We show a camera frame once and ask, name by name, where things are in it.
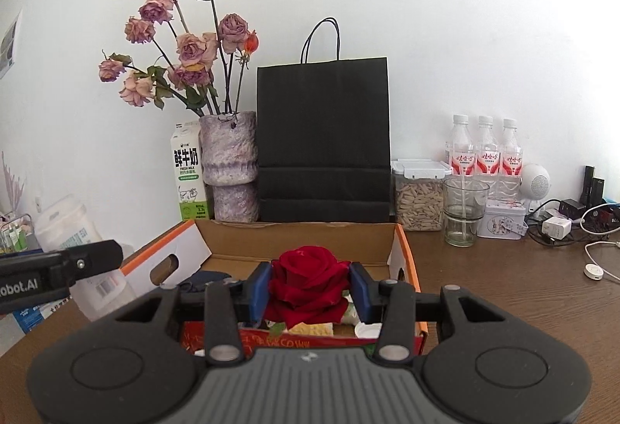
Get blue white box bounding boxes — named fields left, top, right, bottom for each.
left=12, top=303, right=54, bottom=335

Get black paper bag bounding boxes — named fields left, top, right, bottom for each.
left=257, top=17, right=392, bottom=224

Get metal rack with toiletries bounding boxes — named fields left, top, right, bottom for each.
left=0, top=211, right=37, bottom=255

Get red artificial rose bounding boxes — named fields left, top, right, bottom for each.
left=264, top=246, right=357, bottom=338

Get black upright device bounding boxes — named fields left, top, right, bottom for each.
left=582, top=165, right=606, bottom=207

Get white tin box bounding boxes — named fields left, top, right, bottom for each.
left=477, top=199, right=529, bottom=240

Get wall paper sheet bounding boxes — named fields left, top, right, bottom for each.
left=0, top=8, right=24, bottom=79

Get clear seed container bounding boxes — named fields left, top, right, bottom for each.
left=391, top=159, right=452, bottom=232

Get clear glass cup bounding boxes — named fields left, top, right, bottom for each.
left=443, top=177, right=491, bottom=248

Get white plastic jar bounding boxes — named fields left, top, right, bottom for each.
left=34, top=194, right=139, bottom=321

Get white charger and cables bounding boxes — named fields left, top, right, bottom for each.
left=525, top=199, right=587, bottom=245

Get white green milk carton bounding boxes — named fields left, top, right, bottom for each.
left=169, top=120, right=210, bottom=222

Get purple mottled vase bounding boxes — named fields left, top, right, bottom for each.
left=198, top=111, right=260, bottom=222

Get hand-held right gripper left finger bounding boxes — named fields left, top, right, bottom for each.
left=114, top=261, right=273, bottom=367

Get purple dried grass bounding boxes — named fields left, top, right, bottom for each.
left=0, top=150, right=25, bottom=216

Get red orange cardboard box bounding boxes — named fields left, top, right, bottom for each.
left=119, top=218, right=429, bottom=357

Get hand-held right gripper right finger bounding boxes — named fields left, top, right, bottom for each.
left=349, top=261, right=507, bottom=364

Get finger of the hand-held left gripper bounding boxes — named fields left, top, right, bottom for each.
left=63, top=239, right=123, bottom=285

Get white round speaker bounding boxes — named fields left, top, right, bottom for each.
left=519, top=163, right=554, bottom=212

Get white charger plug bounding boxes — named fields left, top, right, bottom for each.
left=541, top=217, right=572, bottom=241

